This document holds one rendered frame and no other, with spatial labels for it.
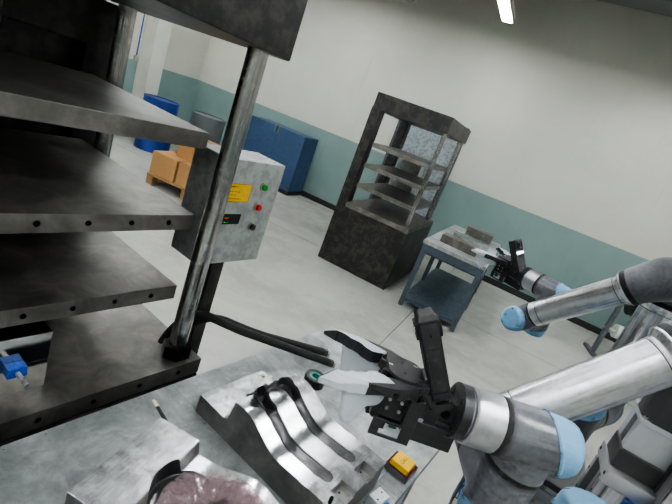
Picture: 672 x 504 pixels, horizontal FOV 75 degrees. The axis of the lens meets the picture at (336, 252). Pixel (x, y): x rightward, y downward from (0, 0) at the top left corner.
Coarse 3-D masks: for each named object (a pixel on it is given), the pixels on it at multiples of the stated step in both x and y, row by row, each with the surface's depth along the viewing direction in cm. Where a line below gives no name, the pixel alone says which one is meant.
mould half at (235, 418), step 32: (256, 384) 138; (224, 416) 121; (256, 416) 115; (288, 416) 122; (320, 416) 130; (256, 448) 114; (320, 448) 119; (352, 448) 123; (288, 480) 108; (320, 480) 108; (352, 480) 112
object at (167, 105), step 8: (144, 96) 716; (152, 96) 735; (152, 104) 710; (160, 104) 712; (168, 104) 717; (176, 104) 748; (168, 112) 723; (176, 112) 739; (136, 144) 736; (144, 144) 730; (152, 144) 732; (160, 144) 739; (168, 144) 754; (152, 152) 737
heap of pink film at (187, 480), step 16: (176, 480) 94; (192, 480) 95; (208, 480) 96; (224, 480) 96; (160, 496) 89; (176, 496) 90; (192, 496) 92; (208, 496) 94; (224, 496) 93; (240, 496) 93; (256, 496) 96
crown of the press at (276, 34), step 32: (0, 0) 97; (128, 0) 119; (160, 0) 89; (192, 0) 94; (224, 0) 99; (256, 0) 106; (288, 0) 113; (224, 32) 104; (256, 32) 110; (288, 32) 118
